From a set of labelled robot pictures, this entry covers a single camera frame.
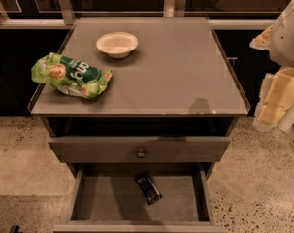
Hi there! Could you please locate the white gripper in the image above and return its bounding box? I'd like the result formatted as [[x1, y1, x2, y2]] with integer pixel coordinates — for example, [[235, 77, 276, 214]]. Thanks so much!
[[248, 24, 294, 133]]

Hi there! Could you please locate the black rxbar chocolate bar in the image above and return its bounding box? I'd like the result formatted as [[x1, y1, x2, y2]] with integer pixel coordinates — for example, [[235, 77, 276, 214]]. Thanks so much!
[[135, 173, 162, 205]]

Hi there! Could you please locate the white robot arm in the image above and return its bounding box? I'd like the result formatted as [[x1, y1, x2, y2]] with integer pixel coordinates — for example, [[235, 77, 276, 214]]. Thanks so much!
[[250, 0, 294, 132]]

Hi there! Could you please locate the grey top drawer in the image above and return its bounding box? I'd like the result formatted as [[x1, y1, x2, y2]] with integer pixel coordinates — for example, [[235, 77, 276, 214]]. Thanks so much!
[[49, 136, 230, 163]]

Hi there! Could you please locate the grey drawer cabinet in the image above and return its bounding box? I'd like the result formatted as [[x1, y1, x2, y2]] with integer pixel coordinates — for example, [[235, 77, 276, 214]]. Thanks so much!
[[27, 16, 251, 233]]

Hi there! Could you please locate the round metal drawer knob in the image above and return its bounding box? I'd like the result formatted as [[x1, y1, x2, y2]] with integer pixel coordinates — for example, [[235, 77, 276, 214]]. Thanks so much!
[[137, 149, 146, 158]]

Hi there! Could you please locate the open grey middle drawer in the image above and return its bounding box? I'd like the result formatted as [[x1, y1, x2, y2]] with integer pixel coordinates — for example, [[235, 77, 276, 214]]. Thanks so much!
[[52, 163, 226, 233]]

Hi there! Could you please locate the white paper bowl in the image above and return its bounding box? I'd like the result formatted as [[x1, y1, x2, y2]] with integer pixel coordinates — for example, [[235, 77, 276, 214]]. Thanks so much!
[[96, 32, 138, 58]]

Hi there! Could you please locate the green chip bag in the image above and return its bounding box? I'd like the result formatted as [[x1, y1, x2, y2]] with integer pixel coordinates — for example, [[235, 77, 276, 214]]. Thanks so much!
[[31, 52, 113, 100]]

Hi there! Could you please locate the small black floor object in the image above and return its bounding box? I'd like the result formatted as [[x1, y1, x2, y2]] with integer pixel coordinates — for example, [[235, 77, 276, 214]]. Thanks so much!
[[9, 225, 19, 233]]

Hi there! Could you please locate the white cylindrical post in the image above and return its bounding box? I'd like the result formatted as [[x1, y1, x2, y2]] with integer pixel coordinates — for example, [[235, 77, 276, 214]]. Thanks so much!
[[278, 105, 294, 131]]

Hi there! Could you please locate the metal railing frame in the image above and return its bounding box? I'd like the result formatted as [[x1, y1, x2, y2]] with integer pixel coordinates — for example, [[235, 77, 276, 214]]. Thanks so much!
[[0, 0, 294, 31]]

